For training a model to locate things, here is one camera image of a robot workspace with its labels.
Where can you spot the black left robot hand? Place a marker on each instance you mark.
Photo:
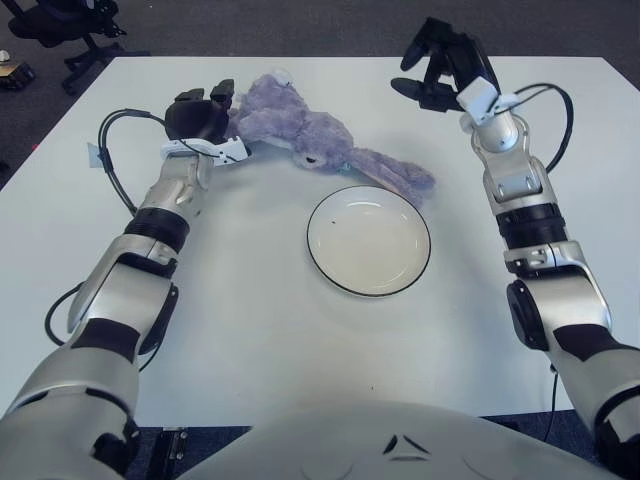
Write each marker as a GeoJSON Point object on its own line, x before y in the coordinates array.
{"type": "Point", "coordinates": [192, 120]}

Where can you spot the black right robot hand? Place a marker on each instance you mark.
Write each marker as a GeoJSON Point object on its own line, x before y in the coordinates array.
{"type": "Point", "coordinates": [460, 55]}

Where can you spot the purple plush bunny doll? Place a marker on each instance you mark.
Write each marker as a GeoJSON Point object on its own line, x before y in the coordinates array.
{"type": "Point", "coordinates": [320, 130]}

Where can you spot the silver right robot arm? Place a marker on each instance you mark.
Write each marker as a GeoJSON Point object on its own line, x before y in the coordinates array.
{"type": "Point", "coordinates": [560, 290]}

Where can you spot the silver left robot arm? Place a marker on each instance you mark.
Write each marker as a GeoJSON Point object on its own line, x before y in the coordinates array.
{"type": "Point", "coordinates": [125, 290]}

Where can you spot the white plate black rim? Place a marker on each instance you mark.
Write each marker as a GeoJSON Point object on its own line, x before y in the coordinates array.
{"type": "Point", "coordinates": [367, 245]}

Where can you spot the black office chair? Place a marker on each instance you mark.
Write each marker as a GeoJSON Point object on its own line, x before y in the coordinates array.
{"type": "Point", "coordinates": [45, 25]}

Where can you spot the brown cardboard box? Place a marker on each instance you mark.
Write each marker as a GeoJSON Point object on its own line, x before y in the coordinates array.
{"type": "Point", "coordinates": [17, 75]}

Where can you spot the small white floor item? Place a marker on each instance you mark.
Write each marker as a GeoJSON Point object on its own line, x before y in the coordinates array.
{"type": "Point", "coordinates": [5, 55]}

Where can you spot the grey robot torso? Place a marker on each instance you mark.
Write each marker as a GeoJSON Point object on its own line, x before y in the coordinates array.
{"type": "Point", "coordinates": [390, 445]}

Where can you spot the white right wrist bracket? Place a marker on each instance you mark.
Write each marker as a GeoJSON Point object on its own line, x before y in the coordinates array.
{"type": "Point", "coordinates": [477, 97]}

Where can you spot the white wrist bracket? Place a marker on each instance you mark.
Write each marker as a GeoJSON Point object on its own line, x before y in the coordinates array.
{"type": "Point", "coordinates": [477, 97]}
{"type": "Point", "coordinates": [230, 150]}

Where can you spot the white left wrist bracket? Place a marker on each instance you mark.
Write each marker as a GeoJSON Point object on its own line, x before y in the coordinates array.
{"type": "Point", "coordinates": [230, 150]}

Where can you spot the black table bracket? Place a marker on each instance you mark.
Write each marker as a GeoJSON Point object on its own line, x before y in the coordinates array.
{"type": "Point", "coordinates": [170, 450]}

